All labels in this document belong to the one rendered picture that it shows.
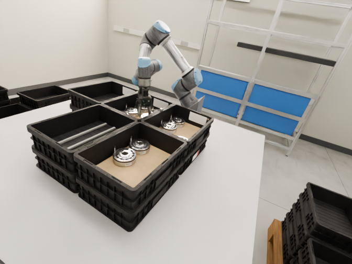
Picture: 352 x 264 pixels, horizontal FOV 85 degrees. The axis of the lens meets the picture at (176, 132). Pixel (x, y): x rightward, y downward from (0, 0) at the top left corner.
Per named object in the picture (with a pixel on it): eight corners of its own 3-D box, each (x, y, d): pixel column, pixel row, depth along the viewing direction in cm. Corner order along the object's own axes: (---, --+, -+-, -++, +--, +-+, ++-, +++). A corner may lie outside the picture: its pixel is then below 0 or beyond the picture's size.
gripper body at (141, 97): (139, 108, 114) (138, 87, 108) (138, 102, 121) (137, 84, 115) (152, 107, 116) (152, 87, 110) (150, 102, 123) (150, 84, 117)
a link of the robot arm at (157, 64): (147, 66, 125) (137, 68, 116) (158, 55, 119) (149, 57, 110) (154, 76, 126) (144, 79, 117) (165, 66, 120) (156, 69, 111)
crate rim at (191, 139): (175, 106, 137) (175, 103, 135) (213, 121, 126) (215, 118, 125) (139, 124, 105) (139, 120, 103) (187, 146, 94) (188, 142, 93)
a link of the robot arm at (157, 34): (191, 88, 161) (149, 31, 146) (206, 78, 153) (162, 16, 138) (187, 94, 152) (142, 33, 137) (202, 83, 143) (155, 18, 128)
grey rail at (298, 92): (197, 67, 301) (198, 64, 299) (318, 98, 251) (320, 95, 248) (195, 67, 293) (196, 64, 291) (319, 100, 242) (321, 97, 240)
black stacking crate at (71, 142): (99, 121, 120) (99, 104, 114) (137, 139, 109) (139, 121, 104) (30, 148, 88) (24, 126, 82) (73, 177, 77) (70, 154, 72)
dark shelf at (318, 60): (241, 45, 298) (242, 42, 295) (328, 64, 262) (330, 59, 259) (236, 46, 261) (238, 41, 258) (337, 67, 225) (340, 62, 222)
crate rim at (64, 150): (99, 107, 115) (99, 103, 114) (139, 124, 105) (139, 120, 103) (25, 130, 83) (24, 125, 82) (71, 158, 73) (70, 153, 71)
